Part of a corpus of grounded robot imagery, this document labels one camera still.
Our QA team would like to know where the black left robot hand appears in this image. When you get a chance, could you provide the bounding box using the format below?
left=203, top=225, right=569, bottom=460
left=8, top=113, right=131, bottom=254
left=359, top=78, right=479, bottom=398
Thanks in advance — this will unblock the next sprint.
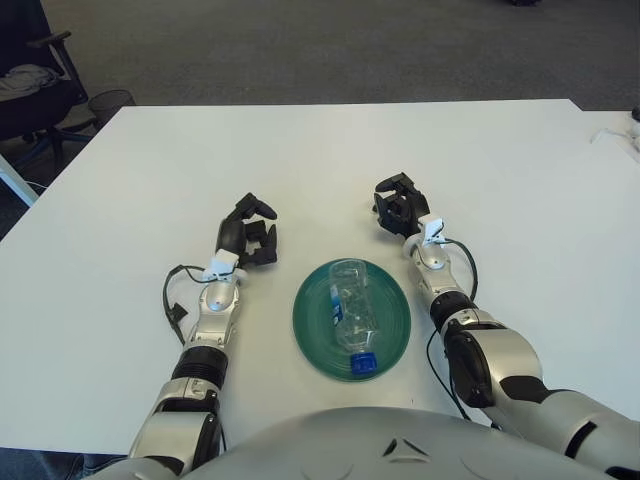
left=214, top=191, right=280, bottom=271

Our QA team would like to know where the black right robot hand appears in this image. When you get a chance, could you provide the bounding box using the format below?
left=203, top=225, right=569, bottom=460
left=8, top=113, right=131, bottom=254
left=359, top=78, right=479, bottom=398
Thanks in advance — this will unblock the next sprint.
left=371, top=172, right=432, bottom=240

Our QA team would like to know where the black wire mesh wastebasket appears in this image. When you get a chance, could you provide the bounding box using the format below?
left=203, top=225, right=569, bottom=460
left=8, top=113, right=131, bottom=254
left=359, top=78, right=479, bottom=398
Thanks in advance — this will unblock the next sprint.
left=88, top=89, right=137, bottom=129

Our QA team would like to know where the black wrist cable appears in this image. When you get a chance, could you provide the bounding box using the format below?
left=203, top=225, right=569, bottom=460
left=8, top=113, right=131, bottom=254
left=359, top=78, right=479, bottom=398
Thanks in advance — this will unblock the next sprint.
left=425, top=238, right=479, bottom=421
left=162, top=264, right=214, bottom=346

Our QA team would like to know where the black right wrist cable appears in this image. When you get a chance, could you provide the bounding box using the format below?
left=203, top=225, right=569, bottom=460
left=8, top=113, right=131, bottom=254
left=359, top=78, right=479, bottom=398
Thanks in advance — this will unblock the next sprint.
left=425, top=238, right=479, bottom=421

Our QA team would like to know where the clear bottle with blue cap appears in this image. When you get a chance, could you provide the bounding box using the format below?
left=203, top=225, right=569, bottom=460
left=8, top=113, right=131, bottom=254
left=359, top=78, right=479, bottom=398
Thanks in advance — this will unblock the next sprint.
left=328, top=258, right=380, bottom=376

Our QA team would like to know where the black office chair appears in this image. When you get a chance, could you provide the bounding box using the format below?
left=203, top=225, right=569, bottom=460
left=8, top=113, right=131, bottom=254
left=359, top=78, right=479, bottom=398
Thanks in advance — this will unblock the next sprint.
left=0, top=0, right=94, bottom=161

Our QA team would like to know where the green round plate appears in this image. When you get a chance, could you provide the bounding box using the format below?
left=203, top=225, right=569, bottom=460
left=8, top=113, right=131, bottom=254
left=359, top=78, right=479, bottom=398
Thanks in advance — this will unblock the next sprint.
left=292, top=258, right=412, bottom=384

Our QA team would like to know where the white table leg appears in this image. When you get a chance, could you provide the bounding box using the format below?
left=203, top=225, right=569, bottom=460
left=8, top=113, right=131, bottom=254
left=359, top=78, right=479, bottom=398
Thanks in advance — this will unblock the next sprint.
left=0, top=152, right=40, bottom=207

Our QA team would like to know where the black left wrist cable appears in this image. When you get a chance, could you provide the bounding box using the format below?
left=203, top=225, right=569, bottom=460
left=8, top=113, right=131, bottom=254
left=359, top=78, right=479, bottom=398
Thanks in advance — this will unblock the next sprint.
left=162, top=264, right=214, bottom=346

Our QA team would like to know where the grey robot torso shell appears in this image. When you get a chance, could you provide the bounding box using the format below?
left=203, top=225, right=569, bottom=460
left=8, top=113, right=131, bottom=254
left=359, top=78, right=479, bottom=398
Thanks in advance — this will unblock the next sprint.
left=94, top=407, right=616, bottom=480

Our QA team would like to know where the thin white cable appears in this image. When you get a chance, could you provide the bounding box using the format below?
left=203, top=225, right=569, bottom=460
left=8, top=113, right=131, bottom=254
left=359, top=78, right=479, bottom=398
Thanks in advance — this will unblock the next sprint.
left=590, top=127, right=634, bottom=145

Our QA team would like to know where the grey cloth on chair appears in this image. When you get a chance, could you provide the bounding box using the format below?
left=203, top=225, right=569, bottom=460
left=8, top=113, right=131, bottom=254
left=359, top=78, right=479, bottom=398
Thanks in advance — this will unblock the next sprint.
left=0, top=63, right=61, bottom=101

